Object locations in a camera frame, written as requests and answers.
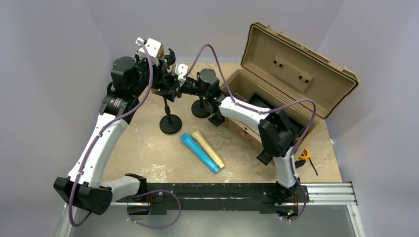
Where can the black stand with brown mic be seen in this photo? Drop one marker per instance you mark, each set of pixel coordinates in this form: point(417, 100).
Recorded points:
point(170, 123)

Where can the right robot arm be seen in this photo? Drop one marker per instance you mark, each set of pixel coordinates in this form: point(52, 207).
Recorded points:
point(274, 128)

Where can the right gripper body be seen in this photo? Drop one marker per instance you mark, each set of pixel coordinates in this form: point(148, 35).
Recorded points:
point(190, 86)

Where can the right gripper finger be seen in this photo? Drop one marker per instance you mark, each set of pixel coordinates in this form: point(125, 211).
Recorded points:
point(168, 94)
point(170, 81)

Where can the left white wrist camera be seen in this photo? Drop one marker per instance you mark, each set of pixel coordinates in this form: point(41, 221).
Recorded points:
point(154, 48)

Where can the yellow black tool on table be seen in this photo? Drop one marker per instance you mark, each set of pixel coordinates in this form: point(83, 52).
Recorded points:
point(303, 158)

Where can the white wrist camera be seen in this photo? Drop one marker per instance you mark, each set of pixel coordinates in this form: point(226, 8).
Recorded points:
point(154, 48)
point(179, 71)

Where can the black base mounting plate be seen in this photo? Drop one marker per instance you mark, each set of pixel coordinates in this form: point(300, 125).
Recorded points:
point(265, 198)

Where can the black stand with blue mic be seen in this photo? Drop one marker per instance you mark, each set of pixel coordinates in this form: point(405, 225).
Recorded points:
point(200, 108)

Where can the black shock mount mic stand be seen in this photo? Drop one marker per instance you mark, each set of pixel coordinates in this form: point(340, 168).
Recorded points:
point(170, 58)

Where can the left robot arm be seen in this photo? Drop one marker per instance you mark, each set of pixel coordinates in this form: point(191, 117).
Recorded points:
point(83, 188)

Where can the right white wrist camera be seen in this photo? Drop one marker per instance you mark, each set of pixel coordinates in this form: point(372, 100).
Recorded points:
point(179, 71)

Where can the blue microphone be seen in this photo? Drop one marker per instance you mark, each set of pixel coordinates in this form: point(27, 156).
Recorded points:
point(189, 142)

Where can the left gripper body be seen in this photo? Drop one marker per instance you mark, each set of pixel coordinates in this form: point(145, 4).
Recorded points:
point(157, 71)

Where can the cream beige microphone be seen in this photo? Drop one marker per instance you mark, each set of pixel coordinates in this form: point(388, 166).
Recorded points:
point(198, 136)

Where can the tan plastic tool case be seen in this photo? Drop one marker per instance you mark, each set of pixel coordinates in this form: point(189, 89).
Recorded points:
point(287, 73)

